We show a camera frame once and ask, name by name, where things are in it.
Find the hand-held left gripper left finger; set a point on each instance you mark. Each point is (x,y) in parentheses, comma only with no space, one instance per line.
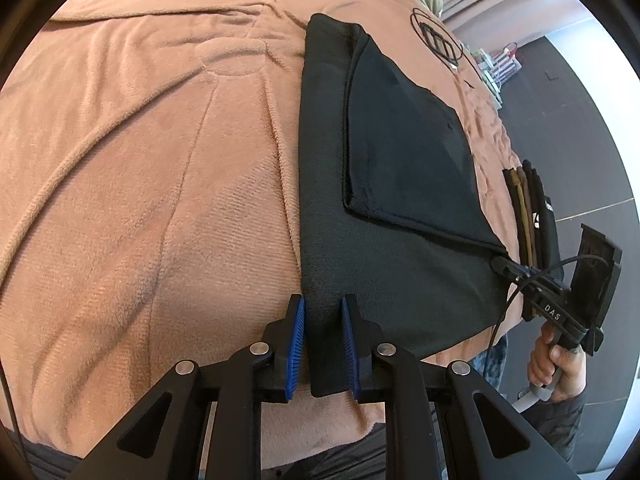
(296,350)

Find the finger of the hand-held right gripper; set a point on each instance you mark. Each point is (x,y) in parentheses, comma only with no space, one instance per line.
(505,265)
(520,281)

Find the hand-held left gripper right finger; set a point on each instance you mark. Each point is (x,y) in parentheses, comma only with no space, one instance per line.
(351,350)

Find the person's right forearm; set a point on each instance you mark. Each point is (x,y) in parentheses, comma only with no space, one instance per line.
(555,425)

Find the person's right hand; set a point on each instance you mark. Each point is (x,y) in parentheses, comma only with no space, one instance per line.
(565,375)

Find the folded grey garment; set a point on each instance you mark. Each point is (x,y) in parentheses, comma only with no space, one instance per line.
(533,220)

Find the folded brown garment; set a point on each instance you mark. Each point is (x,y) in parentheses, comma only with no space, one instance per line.
(522,210)

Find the folded dark garment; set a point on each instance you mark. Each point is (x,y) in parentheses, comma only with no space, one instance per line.
(509,195)

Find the pink striped bag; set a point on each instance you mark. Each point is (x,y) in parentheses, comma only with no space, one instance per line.
(505,62)

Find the brown fleece blanket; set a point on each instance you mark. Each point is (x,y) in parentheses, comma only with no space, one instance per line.
(150,185)

